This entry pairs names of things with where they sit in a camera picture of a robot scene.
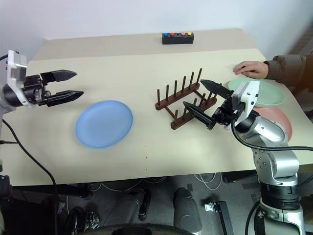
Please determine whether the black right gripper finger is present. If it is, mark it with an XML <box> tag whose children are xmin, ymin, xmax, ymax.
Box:
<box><xmin>200</xmin><ymin>79</ymin><xmax>235</xmax><ymax>98</ymax></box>
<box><xmin>183</xmin><ymin>101</ymin><xmax>218</xmax><ymax>132</ymax></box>

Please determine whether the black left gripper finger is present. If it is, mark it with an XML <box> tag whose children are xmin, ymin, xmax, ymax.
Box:
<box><xmin>40</xmin><ymin>70</ymin><xmax>78</xmax><ymax>83</ymax></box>
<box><xmin>45</xmin><ymin>90</ymin><xmax>85</xmax><ymax>108</ymax></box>

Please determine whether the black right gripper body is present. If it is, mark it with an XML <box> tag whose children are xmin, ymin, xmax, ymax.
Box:
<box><xmin>216</xmin><ymin>96</ymin><xmax>236</xmax><ymax>128</ymax></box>

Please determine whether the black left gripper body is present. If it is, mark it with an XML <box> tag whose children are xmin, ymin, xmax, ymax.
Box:
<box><xmin>22</xmin><ymin>74</ymin><xmax>51</xmax><ymax>106</ymax></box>

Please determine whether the green plate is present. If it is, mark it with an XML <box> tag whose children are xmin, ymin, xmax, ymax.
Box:
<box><xmin>227</xmin><ymin>78</ymin><xmax>286</xmax><ymax>107</ymax></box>

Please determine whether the blue plate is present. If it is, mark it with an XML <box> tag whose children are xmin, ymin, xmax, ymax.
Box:
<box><xmin>74</xmin><ymin>99</ymin><xmax>134</xmax><ymax>149</ymax></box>

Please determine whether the red plate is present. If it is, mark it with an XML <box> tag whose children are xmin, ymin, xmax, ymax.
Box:
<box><xmin>253</xmin><ymin>105</ymin><xmax>293</xmax><ymax>143</ymax></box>

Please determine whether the dark wooden dish rack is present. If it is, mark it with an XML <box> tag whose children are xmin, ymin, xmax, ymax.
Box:
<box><xmin>155</xmin><ymin>68</ymin><xmax>218</xmax><ymax>131</ymax></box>

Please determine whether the person's bare hand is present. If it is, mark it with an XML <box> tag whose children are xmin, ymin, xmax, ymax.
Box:
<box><xmin>232</xmin><ymin>60</ymin><xmax>269</xmax><ymax>80</ymax></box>

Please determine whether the black button box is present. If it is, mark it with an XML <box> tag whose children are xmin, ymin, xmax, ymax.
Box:
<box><xmin>161</xmin><ymin>31</ymin><xmax>195</xmax><ymax>46</ymax></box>

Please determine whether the dark grey rounded shape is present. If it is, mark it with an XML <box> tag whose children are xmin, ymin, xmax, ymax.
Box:
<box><xmin>116</xmin><ymin>188</ymin><xmax>151</xmax><ymax>235</ymax></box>
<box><xmin>173</xmin><ymin>187</ymin><xmax>204</xmax><ymax>235</ymax></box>

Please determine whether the dark slatted panel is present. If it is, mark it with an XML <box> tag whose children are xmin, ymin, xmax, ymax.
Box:
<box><xmin>288</xmin><ymin>30</ymin><xmax>313</xmax><ymax>60</ymax></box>

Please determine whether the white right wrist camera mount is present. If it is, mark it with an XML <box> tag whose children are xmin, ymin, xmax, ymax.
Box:
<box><xmin>231</xmin><ymin>80</ymin><xmax>261</xmax><ymax>128</ymax></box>

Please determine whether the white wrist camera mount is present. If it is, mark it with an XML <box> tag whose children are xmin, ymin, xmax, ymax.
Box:
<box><xmin>4</xmin><ymin>50</ymin><xmax>34</xmax><ymax>109</ymax></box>
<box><xmin>231</xmin><ymin>80</ymin><xmax>261</xmax><ymax>128</ymax></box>

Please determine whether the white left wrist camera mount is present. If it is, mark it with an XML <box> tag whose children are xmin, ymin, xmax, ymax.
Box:
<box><xmin>4</xmin><ymin>50</ymin><xmax>34</xmax><ymax>109</ymax></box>

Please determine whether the black table frame bar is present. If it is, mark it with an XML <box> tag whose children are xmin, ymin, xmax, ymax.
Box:
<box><xmin>222</xmin><ymin>170</ymin><xmax>258</xmax><ymax>185</ymax></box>
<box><xmin>11</xmin><ymin>185</ymin><xmax>93</xmax><ymax>199</ymax></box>

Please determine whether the white cable under table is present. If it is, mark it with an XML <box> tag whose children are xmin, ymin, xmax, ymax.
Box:
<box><xmin>195</xmin><ymin>172</ymin><xmax>224</xmax><ymax>191</ymax></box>
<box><xmin>87</xmin><ymin>177</ymin><xmax>167</xmax><ymax>192</ymax></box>

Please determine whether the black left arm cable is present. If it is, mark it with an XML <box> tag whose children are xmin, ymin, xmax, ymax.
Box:
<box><xmin>0</xmin><ymin>118</ymin><xmax>59</xmax><ymax>196</ymax></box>

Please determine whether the black floor bracket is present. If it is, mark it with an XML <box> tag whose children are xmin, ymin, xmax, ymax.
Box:
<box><xmin>203</xmin><ymin>200</ymin><xmax>233</xmax><ymax>235</ymax></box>

